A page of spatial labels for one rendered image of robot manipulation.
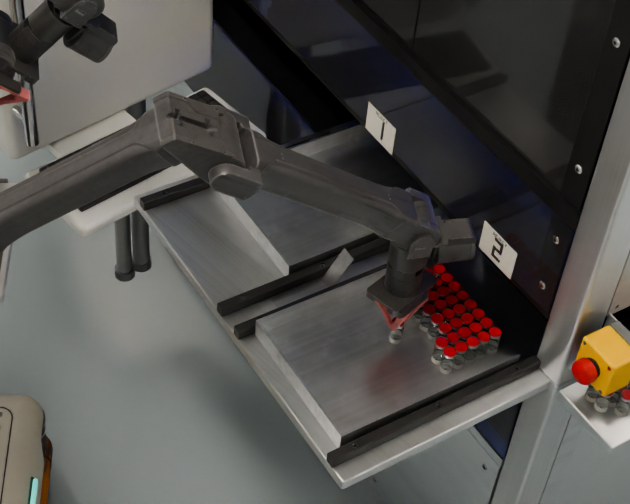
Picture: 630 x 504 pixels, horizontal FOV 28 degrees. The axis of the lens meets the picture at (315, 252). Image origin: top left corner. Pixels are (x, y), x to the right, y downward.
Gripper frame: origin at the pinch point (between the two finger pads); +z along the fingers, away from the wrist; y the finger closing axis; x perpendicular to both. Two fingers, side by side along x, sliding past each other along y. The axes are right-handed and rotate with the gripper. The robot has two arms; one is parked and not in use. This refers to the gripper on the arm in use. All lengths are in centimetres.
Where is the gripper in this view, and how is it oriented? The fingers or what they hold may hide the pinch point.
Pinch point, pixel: (396, 322)
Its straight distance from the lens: 203.4
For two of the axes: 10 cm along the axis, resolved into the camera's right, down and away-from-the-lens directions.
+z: -0.6, 6.9, 7.2
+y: 6.9, -5.0, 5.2
